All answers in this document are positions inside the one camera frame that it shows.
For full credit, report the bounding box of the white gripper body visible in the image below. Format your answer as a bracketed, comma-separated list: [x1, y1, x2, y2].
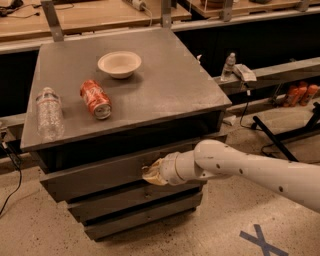
[160, 151, 195, 186]

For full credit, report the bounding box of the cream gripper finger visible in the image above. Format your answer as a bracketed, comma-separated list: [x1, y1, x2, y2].
[142, 172, 167, 186]
[142, 158, 163, 175]

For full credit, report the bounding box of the grey top drawer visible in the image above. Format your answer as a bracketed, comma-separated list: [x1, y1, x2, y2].
[38, 131, 205, 202]

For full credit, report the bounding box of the grey drawer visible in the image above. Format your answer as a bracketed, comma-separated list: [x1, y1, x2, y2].
[68, 182, 202, 222]
[84, 192, 202, 240]
[38, 131, 205, 202]

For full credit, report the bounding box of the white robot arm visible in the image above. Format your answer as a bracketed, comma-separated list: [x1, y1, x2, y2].
[142, 139, 320, 212]

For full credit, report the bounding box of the grey middle drawer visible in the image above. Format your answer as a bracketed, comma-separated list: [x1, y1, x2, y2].
[68, 182, 202, 222]

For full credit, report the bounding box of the grey bottom drawer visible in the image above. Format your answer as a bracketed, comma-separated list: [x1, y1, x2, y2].
[84, 192, 202, 240]

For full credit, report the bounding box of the orange soda can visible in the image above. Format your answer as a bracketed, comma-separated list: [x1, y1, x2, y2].
[80, 80, 112, 120]

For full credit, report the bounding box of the small distant water bottle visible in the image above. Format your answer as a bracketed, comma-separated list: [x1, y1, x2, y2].
[221, 52, 236, 81]

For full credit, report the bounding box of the white paper bowl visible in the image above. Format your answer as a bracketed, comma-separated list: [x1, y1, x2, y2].
[97, 51, 142, 79]

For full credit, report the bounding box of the clear plastic water bottle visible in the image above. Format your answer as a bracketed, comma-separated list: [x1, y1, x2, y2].
[36, 87, 64, 141]

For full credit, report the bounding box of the black metal stand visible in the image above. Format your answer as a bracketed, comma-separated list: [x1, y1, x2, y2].
[252, 102, 320, 162]

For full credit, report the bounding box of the orange bottles group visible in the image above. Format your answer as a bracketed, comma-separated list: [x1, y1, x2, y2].
[282, 81, 319, 107]

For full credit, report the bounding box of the white power strip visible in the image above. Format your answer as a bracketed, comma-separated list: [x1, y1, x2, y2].
[123, 0, 146, 11]

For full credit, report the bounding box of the white packet on rail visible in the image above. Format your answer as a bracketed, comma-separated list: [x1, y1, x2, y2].
[233, 64, 257, 82]

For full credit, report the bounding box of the black cable on floor left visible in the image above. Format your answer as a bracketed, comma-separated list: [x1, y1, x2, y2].
[0, 133, 23, 216]

